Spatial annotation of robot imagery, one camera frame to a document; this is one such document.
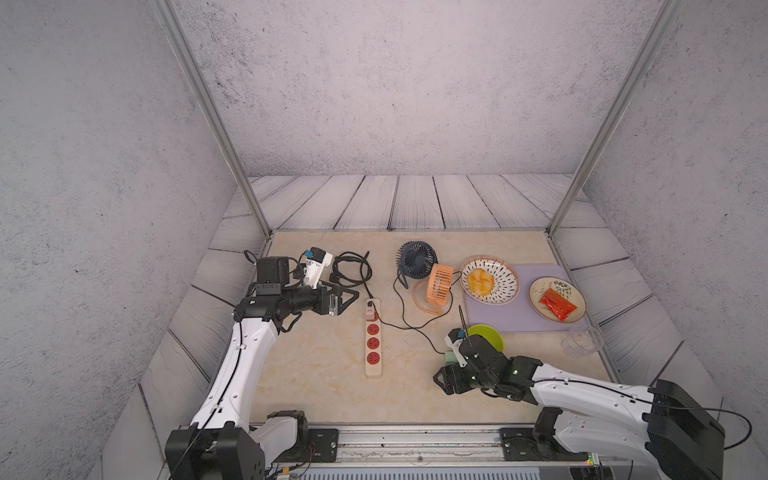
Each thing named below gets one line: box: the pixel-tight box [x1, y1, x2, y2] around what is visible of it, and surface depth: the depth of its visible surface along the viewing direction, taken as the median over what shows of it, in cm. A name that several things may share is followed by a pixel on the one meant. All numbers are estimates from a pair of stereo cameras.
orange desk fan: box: [412, 263, 455, 315], surface depth 93 cm
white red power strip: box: [365, 298, 383, 378], surface depth 89 cm
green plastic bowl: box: [467, 324, 505, 353], surface depth 90 cm
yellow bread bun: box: [467, 268, 495, 297], surface depth 103 cm
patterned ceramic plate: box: [460, 255, 520, 306], surface depth 106 cm
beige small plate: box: [528, 276, 587, 324], surface depth 101 cm
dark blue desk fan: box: [396, 240, 439, 279], surface depth 104 cm
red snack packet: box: [540, 288, 578, 321], surface depth 98 cm
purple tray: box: [463, 264, 589, 333], surface depth 99 cm
